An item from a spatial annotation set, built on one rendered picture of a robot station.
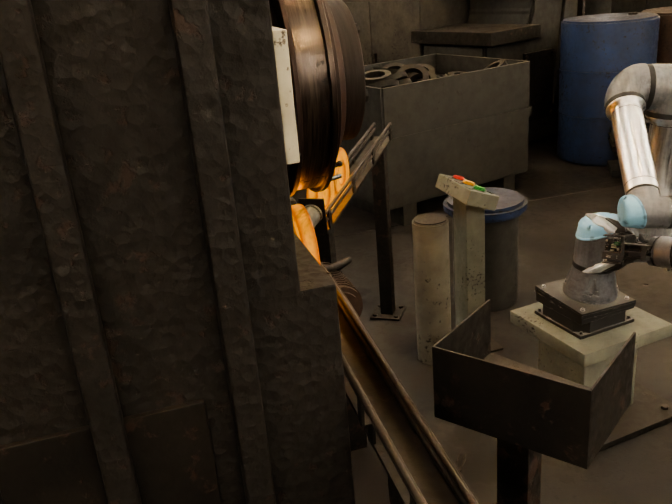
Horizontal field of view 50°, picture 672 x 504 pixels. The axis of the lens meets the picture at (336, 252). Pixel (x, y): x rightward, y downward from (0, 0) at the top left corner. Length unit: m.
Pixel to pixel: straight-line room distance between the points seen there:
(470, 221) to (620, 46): 2.53
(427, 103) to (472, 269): 1.47
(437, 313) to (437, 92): 1.65
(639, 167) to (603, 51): 2.98
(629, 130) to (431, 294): 0.88
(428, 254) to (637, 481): 0.90
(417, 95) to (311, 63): 2.51
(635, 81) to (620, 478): 1.03
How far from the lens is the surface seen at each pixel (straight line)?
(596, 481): 2.11
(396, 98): 3.68
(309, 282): 1.10
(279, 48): 0.99
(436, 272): 2.41
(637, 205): 1.77
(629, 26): 4.79
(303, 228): 1.49
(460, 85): 3.94
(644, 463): 2.20
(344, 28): 1.40
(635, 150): 1.87
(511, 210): 2.78
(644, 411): 2.37
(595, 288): 2.15
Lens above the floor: 1.31
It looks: 21 degrees down
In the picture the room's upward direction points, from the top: 5 degrees counter-clockwise
